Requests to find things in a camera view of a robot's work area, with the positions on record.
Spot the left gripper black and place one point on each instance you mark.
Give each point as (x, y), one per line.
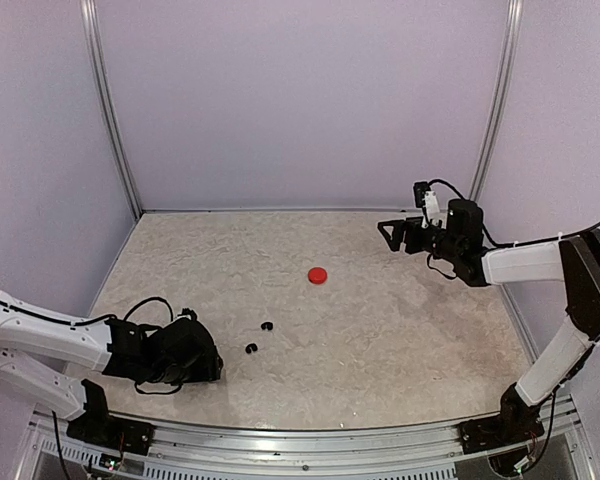
(211, 370)

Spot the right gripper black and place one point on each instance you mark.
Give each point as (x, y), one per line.
(412, 225)

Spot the red earbud charging case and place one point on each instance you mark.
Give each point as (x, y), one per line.
(317, 275)

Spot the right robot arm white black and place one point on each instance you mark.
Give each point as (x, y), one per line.
(457, 237)

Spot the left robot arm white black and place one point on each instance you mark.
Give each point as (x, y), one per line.
(179, 353)

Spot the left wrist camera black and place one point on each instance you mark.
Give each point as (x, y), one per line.
(188, 314)

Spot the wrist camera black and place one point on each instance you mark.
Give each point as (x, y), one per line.
(188, 314)
(426, 200)

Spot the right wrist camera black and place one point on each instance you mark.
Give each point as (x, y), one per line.
(426, 200)

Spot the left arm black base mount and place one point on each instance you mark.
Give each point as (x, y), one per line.
(97, 426)

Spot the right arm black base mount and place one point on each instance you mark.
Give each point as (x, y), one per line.
(514, 423)

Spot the right aluminium corner post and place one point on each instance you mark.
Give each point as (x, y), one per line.
(497, 108)

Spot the aluminium corner post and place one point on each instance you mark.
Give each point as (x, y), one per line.
(497, 108)
(88, 10)

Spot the aluminium front rail frame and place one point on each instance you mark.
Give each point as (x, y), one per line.
(188, 451)

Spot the left aluminium corner post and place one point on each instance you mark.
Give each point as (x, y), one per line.
(88, 10)

